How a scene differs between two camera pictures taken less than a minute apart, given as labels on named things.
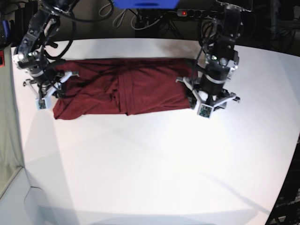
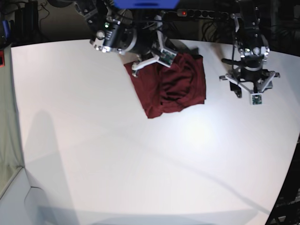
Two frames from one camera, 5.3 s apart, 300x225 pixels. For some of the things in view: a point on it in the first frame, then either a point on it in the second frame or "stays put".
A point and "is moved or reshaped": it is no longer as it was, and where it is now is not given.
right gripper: (208, 94) to (254, 82)
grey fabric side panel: (11, 160) stays put
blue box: (160, 4) stays put
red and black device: (2, 58) stays put
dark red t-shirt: (118, 86) is moved or reshaped
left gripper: (48, 82) to (150, 42)
